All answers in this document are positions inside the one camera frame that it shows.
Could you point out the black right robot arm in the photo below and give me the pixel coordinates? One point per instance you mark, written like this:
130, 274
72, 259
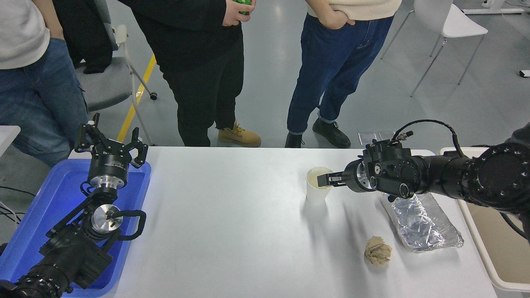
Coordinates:
455, 176

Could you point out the white chair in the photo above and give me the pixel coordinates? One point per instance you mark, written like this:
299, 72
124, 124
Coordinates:
451, 20

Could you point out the white paper cup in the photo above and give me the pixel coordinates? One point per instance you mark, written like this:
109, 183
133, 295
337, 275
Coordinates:
316, 196

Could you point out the clear floor plate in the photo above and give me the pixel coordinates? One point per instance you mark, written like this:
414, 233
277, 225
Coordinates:
368, 139
385, 135

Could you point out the person's right hand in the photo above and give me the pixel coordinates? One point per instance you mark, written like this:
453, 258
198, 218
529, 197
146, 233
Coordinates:
333, 20

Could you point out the person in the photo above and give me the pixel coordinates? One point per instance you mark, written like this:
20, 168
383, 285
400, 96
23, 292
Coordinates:
194, 74
29, 99
331, 62
522, 133

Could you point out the person's hand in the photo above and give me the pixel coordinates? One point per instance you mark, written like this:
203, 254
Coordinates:
232, 16

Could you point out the black jacket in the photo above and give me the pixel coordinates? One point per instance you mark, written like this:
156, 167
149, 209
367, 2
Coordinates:
85, 37

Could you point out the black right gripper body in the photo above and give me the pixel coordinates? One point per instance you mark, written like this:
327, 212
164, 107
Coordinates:
352, 177

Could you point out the grey seat chair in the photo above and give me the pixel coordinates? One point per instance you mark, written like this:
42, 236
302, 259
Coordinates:
105, 82

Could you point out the silver foil tray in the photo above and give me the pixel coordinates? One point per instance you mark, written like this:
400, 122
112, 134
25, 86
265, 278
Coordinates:
422, 227

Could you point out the white desk base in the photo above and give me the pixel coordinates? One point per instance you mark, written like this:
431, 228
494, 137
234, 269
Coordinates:
497, 9

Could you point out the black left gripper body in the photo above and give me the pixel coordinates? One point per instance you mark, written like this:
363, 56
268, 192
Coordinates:
108, 165

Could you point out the crumpled tan paper ball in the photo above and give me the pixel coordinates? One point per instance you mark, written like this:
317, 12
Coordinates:
377, 251

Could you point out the green object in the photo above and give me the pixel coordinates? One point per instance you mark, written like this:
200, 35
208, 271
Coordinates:
244, 5

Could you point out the blue plastic tray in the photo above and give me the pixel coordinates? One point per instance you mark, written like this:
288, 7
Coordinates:
41, 207

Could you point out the white side table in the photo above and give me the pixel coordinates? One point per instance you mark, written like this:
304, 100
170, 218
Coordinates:
7, 136

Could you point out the large pale bin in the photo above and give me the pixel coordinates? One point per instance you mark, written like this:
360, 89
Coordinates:
497, 252

